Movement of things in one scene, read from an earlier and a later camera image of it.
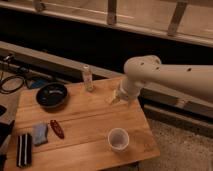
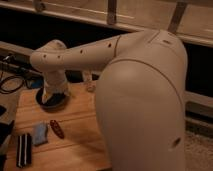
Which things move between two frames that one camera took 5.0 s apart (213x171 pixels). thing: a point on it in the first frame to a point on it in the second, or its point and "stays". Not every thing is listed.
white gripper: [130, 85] to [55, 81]
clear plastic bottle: [88, 78] stays
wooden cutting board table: [88, 133] stays
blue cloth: [40, 134] stays
